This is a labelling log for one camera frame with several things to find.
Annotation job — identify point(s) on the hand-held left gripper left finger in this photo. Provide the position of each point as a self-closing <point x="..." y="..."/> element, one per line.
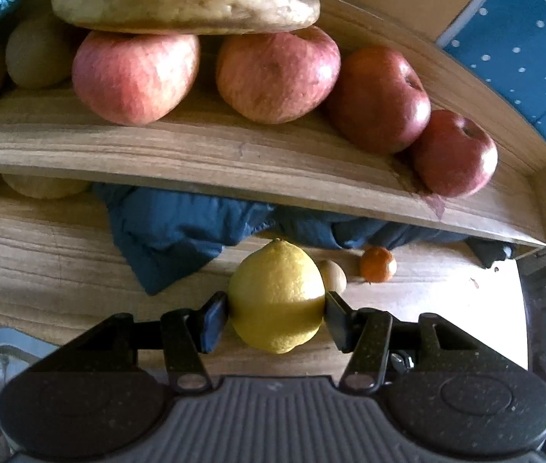
<point x="213" y="320"/>

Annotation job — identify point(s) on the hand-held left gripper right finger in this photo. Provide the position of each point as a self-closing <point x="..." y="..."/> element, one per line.
<point x="338" y="320"/>

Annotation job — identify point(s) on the yellow lemon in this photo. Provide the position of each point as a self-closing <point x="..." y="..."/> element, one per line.
<point x="275" y="294"/>

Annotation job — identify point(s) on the small brown round fruit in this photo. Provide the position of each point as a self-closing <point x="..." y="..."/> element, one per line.
<point x="334" y="276"/>

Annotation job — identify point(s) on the small orange tangerine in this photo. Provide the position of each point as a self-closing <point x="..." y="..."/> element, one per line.
<point x="377" y="264"/>

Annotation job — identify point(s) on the dark blue cloth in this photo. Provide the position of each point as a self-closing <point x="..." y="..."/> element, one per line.
<point x="172" y="231"/>

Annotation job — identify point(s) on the curved wooden shelf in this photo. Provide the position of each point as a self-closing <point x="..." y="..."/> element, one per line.
<point x="253" y="164"/>

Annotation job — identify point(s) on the dark red apple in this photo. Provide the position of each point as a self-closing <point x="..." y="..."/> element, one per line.
<point x="453" y="154"/>
<point x="379" y="99"/>

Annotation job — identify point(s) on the pale yellow fruit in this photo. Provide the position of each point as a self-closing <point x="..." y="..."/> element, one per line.
<point x="44" y="186"/>

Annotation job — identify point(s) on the pale red apple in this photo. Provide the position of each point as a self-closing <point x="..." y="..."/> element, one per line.
<point x="135" y="75"/>
<point x="278" y="75"/>

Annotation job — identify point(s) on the brown-spotted banana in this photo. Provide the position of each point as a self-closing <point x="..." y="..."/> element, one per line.
<point x="186" y="7"/>

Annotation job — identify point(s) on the blue white-dotted cloth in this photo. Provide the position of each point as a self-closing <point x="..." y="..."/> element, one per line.
<point x="519" y="58"/>

